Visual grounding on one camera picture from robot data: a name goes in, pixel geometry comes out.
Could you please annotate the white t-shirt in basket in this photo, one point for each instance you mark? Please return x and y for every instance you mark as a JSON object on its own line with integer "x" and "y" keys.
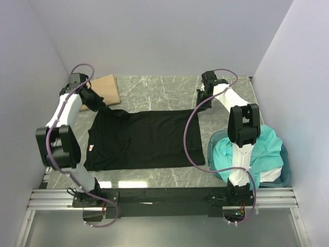
{"x": 270, "y": 176}

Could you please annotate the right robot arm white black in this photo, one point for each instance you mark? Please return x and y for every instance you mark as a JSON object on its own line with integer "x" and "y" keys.
{"x": 243, "y": 128}

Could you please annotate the blue plastic laundry basket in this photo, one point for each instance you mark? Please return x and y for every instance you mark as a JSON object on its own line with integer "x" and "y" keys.
{"x": 285, "y": 175}

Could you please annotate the aluminium rail frame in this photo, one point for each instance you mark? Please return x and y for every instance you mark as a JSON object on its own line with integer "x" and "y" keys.
{"x": 59, "y": 199}

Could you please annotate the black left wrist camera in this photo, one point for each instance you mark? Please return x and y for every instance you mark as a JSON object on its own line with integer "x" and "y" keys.
{"x": 75, "y": 80}

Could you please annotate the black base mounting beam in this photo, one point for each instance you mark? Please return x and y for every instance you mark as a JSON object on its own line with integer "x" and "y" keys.
{"x": 114, "y": 203}

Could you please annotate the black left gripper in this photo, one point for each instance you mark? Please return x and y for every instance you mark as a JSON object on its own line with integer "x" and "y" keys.
{"x": 99, "y": 103}

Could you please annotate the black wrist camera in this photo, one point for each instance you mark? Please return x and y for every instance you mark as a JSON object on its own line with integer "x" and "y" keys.
{"x": 75, "y": 80}
{"x": 209, "y": 78}

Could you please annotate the black t-shirt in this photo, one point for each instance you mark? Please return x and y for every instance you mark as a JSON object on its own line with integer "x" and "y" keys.
{"x": 143, "y": 140}

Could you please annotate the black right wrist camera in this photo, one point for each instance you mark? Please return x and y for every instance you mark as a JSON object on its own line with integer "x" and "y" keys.
{"x": 209, "y": 78}

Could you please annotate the folded tan t-shirt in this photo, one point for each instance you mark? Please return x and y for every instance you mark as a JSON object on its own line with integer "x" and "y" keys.
{"x": 106, "y": 87}

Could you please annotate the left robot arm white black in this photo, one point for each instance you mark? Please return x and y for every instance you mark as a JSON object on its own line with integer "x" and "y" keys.
{"x": 57, "y": 143}

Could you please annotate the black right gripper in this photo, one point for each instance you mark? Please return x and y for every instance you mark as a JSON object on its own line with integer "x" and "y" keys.
{"x": 204, "y": 106}

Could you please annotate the teal t-shirt in basket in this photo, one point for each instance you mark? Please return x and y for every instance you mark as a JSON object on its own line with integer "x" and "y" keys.
{"x": 272, "y": 144}

